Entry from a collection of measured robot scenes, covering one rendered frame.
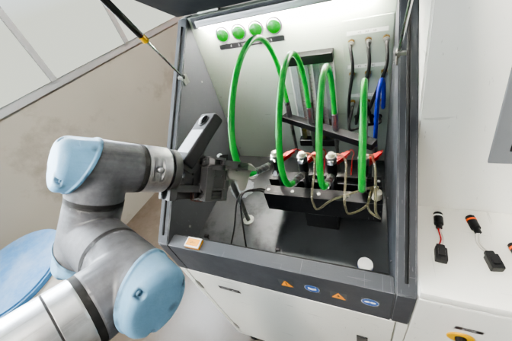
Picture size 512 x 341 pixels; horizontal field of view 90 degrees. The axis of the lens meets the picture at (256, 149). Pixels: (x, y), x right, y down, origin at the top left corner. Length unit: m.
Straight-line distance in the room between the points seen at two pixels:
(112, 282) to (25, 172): 1.86
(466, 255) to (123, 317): 0.65
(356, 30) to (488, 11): 0.31
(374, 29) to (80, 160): 0.75
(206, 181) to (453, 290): 0.52
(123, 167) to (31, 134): 1.75
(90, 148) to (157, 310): 0.21
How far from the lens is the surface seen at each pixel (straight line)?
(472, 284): 0.71
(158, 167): 0.42
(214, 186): 0.49
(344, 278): 0.70
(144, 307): 0.31
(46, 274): 1.73
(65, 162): 0.38
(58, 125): 2.18
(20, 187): 2.16
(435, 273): 0.70
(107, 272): 0.32
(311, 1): 0.80
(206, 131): 0.48
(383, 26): 0.84
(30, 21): 2.16
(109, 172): 0.39
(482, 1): 0.64
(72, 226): 0.42
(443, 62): 0.64
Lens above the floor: 1.59
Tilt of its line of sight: 38 degrees down
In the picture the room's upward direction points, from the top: 18 degrees counter-clockwise
